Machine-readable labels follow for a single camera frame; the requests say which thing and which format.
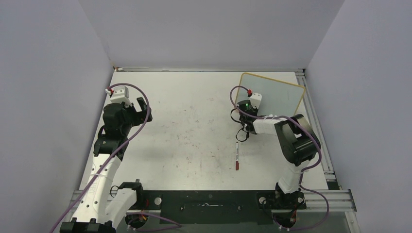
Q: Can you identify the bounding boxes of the silver marker pen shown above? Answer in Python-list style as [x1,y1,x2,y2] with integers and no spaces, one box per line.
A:
[235,141,239,164]

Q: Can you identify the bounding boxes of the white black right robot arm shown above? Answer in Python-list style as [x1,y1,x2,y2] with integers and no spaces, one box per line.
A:
[236,100,321,209]

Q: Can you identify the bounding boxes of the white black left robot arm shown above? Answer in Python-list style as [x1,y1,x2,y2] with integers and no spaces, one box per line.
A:
[59,97,153,233]

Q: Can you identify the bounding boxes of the yellow-framed whiteboard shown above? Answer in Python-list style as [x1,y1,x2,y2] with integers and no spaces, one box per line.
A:
[235,72,305,117]

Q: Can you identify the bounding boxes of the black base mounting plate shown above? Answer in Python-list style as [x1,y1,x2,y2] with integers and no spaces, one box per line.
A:
[131,190,307,225]

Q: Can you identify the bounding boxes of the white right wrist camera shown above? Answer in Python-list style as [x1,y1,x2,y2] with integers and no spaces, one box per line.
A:
[246,89,262,110]

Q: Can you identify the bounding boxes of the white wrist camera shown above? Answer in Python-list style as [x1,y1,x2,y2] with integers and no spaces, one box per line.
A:
[246,89,262,110]
[105,86,132,107]

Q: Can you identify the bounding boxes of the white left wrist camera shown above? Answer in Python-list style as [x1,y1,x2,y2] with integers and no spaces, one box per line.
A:
[105,86,132,107]

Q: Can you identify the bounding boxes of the aluminium back rail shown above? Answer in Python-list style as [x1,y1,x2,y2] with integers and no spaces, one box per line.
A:
[114,67,304,73]

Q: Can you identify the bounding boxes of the aluminium rail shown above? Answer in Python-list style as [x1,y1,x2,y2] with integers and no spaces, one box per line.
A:
[114,67,304,73]
[295,69,337,182]

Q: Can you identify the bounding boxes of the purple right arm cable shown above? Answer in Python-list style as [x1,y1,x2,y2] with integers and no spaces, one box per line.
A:
[229,85,330,232]

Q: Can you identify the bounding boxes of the aluminium right side rail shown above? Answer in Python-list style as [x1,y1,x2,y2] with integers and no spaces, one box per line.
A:
[295,69,337,182]

